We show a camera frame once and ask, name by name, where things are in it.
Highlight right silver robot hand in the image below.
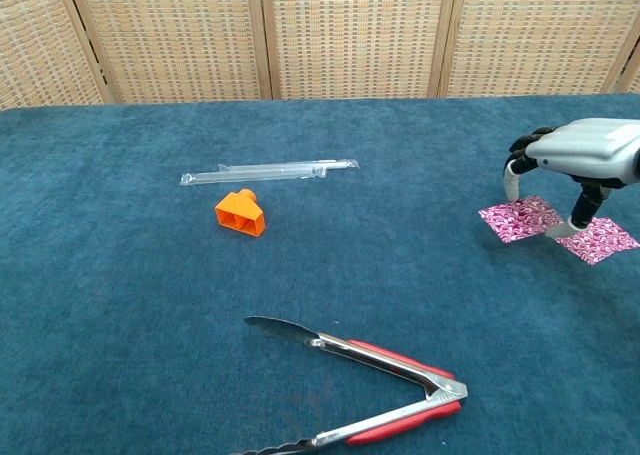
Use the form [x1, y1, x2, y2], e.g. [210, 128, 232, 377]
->
[502, 118, 640, 239]

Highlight pink patterned playing card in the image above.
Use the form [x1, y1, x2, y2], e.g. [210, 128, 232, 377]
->
[478, 195, 565, 245]
[553, 217, 640, 267]

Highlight woven bamboo screen panel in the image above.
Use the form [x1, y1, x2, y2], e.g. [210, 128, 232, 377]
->
[0, 0, 117, 110]
[438, 0, 640, 99]
[614, 39, 640, 95]
[64, 0, 274, 105]
[257, 0, 459, 101]

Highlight clear plastic wrapped stick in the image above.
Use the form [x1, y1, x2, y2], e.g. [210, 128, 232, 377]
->
[178, 166, 329, 187]
[217, 158, 361, 174]

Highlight orange plastic block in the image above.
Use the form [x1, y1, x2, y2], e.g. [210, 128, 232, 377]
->
[214, 188, 267, 239]

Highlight teal carpet table mat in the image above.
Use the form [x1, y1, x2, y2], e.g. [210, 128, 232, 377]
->
[0, 93, 640, 455]

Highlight red-handled metal tongs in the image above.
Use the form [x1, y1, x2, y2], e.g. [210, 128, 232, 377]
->
[227, 315, 470, 455]

